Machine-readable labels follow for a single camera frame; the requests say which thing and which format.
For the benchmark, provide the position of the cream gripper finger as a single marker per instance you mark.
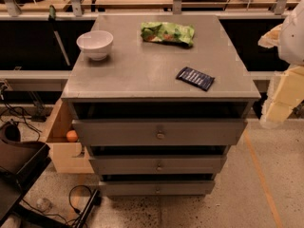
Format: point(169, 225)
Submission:
point(285, 93)
point(271, 38)

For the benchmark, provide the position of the blue rxbar blueberry bar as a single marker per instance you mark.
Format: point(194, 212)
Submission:
point(195, 78)

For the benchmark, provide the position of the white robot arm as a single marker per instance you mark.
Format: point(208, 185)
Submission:
point(291, 38)

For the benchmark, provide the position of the white bowl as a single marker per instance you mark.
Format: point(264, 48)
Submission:
point(96, 44)

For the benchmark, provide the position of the green chip bag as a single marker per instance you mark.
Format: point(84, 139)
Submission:
point(167, 32)

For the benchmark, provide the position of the grey drawer cabinet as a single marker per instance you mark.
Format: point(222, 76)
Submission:
point(137, 81)

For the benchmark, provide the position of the top grey drawer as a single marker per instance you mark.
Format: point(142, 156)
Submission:
point(159, 132)

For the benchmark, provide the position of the grey drawer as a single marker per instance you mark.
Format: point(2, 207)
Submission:
point(158, 164)
point(157, 188)
point(159, 132)

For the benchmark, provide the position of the bottom grey drawer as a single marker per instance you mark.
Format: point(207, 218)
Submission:
point(157, 188)

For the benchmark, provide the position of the middle grey drawer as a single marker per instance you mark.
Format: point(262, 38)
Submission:
point(158, 164)

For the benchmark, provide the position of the black power strip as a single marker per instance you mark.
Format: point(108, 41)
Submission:
point(94, 200)

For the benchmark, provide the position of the orange ball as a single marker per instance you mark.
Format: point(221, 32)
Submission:
point(72, 136)

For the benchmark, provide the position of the light wooden box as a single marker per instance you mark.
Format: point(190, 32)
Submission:
point(67, 156)

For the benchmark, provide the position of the black bin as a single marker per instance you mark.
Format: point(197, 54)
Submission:
point(21, 164)

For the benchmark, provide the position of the metal rail frame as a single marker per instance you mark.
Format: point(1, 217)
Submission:
point(82, 9)

